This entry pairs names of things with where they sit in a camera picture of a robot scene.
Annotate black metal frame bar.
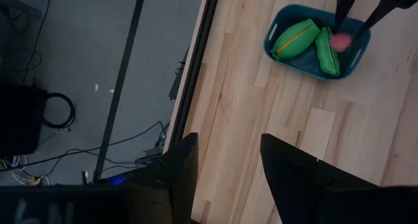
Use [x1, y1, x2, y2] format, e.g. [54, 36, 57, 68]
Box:
[92, 0, 148, 184]

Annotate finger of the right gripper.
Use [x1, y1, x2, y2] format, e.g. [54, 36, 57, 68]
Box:
[351, 0, 418, 41]
[332, 0, 362, 32]

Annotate black device with blue light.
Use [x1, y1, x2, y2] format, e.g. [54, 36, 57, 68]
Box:
[97, 165, 157, 185]

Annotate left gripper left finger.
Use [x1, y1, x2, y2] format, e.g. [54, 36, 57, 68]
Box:
[0, 132, 200, 224]

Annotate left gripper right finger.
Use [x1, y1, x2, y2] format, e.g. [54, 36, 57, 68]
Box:
[260, 133, 418, 224]

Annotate blue-grey plastic tub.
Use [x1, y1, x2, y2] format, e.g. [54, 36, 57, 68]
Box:
[263, 3, 372, 82]

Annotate green plush corn toy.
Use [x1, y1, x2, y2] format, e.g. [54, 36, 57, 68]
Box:
[270, 18, 321, 61]

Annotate green plush pea pod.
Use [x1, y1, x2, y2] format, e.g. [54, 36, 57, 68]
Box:
[314, 26, 342, 77]

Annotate black table edge rail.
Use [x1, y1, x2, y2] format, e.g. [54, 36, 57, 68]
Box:
[162, 0, 221, 153]

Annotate thin black floor cable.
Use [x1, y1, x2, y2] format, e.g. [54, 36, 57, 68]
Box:
[0, 120, 166, 172]

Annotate black under-table bracket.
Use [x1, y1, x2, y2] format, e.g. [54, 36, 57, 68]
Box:
[168, 49, 190, 101]

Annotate black floor cabinet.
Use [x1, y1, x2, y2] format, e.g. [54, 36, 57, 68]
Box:
[0, 82, 48, 158]

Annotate white cable bundle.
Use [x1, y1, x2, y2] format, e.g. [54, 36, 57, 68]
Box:
[0, 153, 52, 187]

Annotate coiled black cable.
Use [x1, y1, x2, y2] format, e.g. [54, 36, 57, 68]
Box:
[41, 92, 76, 130]

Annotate pink round plush produce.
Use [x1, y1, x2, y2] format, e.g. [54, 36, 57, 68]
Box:
[329, 33, 353, 53]

